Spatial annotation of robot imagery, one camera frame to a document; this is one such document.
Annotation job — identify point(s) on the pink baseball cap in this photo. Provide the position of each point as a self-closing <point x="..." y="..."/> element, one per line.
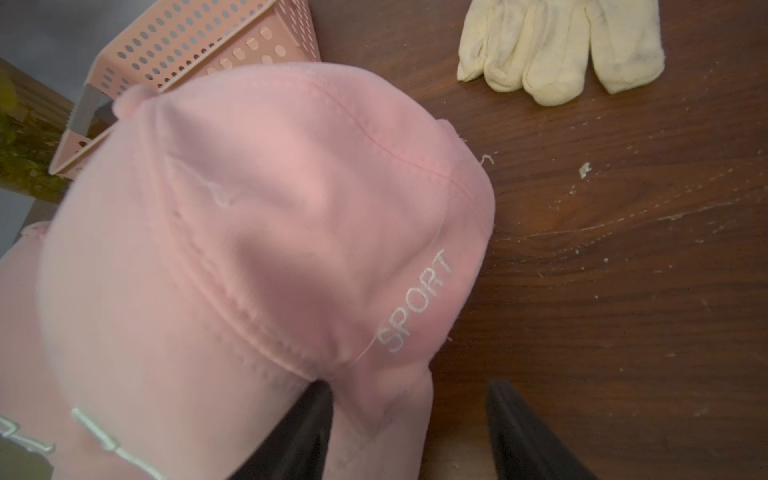
<point x="33" y="415"/>

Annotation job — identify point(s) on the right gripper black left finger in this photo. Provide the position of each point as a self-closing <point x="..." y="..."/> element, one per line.
<point x="296" y="448"/>

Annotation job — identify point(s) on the amber glass vase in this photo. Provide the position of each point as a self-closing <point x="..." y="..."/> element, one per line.
<point x="33" y="119"/>

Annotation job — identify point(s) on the pink plastic basket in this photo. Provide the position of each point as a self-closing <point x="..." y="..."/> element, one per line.
<point x="176" y="41"/>

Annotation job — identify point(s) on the cream fabric glove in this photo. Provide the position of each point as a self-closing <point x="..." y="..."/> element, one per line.
<point x="546" y="47"/>

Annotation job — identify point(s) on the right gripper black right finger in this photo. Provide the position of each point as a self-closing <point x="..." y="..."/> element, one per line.
<point x="522" y="444"/>

